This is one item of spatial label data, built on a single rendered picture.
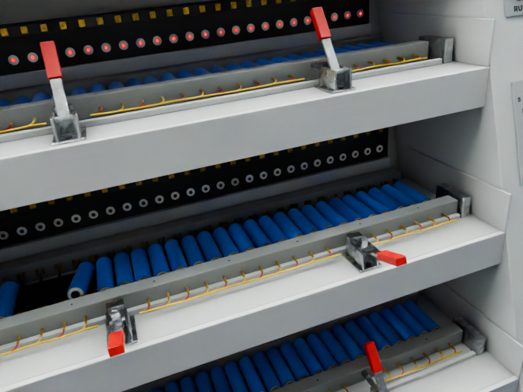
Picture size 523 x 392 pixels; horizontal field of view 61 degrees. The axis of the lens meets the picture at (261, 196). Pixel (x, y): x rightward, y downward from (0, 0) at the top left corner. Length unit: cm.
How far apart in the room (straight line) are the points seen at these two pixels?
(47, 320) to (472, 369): 52
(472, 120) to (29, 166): 48
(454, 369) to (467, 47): 41
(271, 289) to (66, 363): 21
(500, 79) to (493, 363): 36
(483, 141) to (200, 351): 40
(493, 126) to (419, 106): 10
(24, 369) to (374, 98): 42
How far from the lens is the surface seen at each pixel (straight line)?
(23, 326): 50
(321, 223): 56
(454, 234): 59
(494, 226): 61
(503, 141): 59
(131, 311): 49
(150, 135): 41
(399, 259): 45
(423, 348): 67
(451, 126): 64
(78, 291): 51
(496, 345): 69
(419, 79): 52
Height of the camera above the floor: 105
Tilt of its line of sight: 10 degrees down
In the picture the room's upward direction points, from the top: 11 degrees counter-clockwise
